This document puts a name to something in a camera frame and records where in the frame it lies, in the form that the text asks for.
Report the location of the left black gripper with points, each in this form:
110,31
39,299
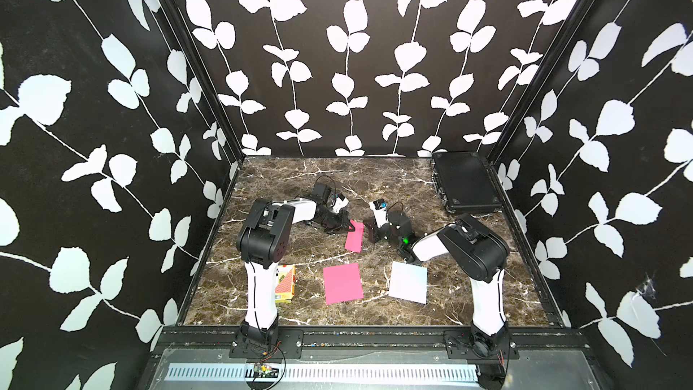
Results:
339,226

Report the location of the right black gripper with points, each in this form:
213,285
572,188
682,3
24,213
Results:
372,228

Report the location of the yellow red card box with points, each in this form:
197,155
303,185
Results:
285,283

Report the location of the pink square paper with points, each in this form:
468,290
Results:
354,240
342,283

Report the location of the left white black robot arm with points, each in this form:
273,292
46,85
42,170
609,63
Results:
263,241

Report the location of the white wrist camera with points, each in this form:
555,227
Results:
340,203
379,209

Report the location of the small circuit board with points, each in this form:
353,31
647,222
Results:
264,371

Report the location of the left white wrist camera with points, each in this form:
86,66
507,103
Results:
340,203

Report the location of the black carrying case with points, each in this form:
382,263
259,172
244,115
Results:
464,183

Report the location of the white perforated strip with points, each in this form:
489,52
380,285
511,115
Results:
372,374

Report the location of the black front mounting rail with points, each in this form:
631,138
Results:
295,342

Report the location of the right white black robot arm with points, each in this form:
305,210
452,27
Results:
479,252

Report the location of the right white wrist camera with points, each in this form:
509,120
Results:
379,209

